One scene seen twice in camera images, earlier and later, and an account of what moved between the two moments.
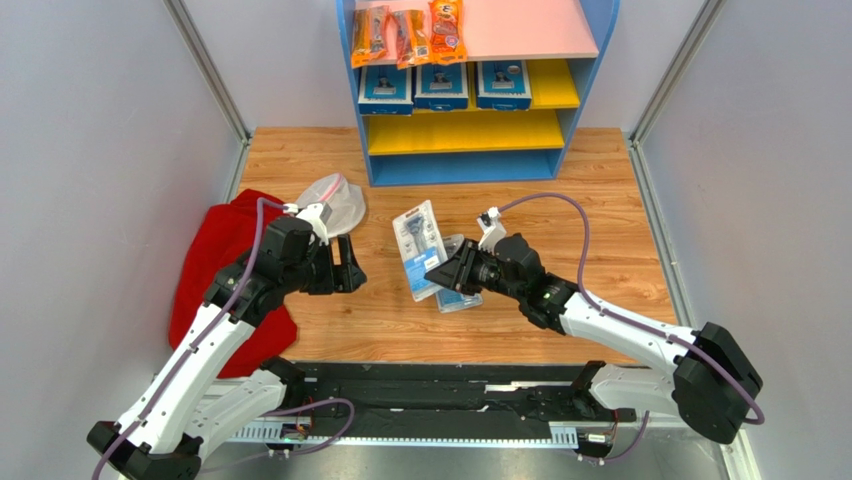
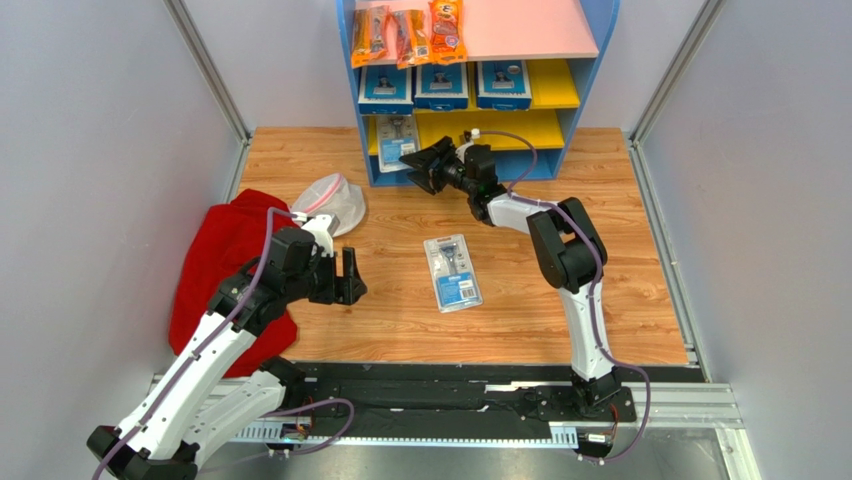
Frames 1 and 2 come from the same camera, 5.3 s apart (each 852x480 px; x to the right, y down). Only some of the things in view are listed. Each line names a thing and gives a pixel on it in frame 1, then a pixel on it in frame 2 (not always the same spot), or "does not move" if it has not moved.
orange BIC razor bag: [447, 38] does not move
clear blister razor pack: [422, 248] → [397, 138]
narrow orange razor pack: [413, 43] does not move
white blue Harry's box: [386, 90] does not move
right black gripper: [472, 267] → [440, 167]
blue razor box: [503, 85] does not move
